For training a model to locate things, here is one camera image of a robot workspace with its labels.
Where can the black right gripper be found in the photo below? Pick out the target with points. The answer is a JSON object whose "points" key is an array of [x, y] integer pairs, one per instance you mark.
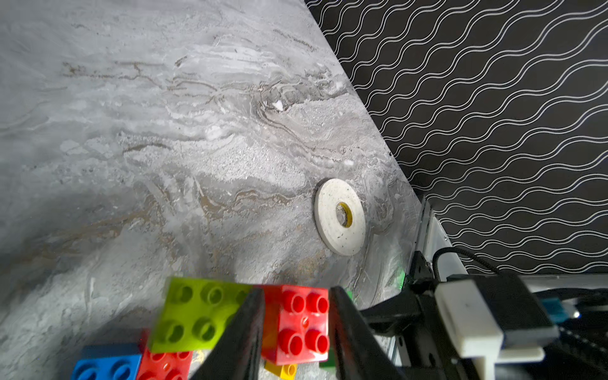
{"points": [[413, 319]]}

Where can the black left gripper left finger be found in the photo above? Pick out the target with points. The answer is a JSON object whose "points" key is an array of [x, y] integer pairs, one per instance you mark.
{"points": [[237, 355]]}

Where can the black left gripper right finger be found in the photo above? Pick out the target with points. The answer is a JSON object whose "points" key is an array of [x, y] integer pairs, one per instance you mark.
{"points": [[357, 353]]}

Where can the green small lego brick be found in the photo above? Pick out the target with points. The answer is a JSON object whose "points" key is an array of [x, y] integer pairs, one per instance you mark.
{"points": [[330, 365]]}

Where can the yellow square lego brick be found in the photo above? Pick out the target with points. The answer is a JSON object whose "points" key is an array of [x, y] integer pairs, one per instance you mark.
{"points": [[285, 372]]}

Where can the lime green long lego brick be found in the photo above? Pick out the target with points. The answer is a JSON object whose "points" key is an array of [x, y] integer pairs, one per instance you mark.
{"points": [[195, 314]]}

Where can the red square lego brick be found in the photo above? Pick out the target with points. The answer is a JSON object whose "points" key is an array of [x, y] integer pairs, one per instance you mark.
{"points": [[162, 366]]}

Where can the blue square lego brick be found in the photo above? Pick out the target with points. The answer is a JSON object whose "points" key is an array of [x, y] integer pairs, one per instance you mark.
{"points": [[108, 362]]}

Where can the white tape roll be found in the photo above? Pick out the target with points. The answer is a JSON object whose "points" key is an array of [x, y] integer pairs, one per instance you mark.
{"points": [[340, 218]]}

